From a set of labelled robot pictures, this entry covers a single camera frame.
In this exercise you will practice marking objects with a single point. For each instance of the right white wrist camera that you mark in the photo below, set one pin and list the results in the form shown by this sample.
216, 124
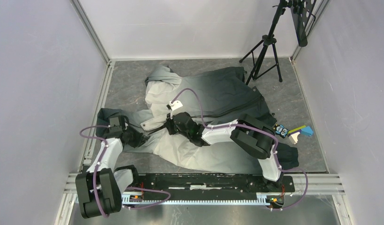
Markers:
174, 105

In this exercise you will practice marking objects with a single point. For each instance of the grey black gradient jacket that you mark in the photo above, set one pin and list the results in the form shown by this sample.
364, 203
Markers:
210, 98

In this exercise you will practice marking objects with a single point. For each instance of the black tripod stand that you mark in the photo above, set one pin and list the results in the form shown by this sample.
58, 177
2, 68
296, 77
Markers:
266, 41

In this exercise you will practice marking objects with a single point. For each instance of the blue yellow small object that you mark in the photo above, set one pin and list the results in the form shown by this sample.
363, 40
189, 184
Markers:
292, 134

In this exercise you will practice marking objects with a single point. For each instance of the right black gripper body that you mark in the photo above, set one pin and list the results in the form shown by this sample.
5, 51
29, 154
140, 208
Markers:
173, 128

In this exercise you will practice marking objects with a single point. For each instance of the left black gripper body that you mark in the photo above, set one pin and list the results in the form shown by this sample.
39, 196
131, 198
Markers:
134, 137

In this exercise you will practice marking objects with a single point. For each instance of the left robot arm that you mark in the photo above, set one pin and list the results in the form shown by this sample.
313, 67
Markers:
100, 187

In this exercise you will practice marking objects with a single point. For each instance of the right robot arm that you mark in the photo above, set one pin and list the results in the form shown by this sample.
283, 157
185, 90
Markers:
251, 135

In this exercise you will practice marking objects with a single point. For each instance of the black perforated panel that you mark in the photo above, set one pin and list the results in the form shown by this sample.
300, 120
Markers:
301, 13

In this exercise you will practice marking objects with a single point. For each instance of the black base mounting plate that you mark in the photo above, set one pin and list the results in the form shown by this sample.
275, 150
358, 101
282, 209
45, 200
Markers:
244, 182

